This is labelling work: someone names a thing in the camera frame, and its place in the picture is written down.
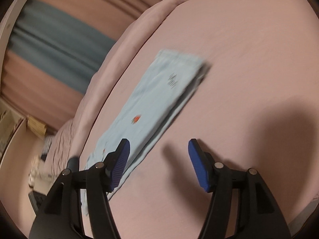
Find light blue strawberry pants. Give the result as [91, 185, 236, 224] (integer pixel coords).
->
[80, 49, 213, 217]

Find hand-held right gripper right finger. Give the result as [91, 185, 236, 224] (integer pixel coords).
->
[188, 138, 292, 239]

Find pink duvet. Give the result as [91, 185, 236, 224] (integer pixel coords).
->
[41, 0, 193, 180]

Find pink curtain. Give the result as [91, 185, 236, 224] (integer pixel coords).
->
[0, 51, 101, 133]
[30, 0, 166, 41]

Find white plush toys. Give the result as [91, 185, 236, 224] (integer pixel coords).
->
[28, 168, 44, 188]

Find small plaid pillow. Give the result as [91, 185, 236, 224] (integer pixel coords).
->
[41, 134, 57, 156]

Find cream bedside shelf unit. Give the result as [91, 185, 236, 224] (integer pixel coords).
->
[0, 103, 46, 232]

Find blue-grey curtain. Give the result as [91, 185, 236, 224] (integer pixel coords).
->
[7, 0, 118, 95]

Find yellow fringed cloth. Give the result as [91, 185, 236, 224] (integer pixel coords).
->
[26, 115, 48, 138]

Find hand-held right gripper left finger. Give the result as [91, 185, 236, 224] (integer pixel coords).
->
[29, 138, 131, 239]

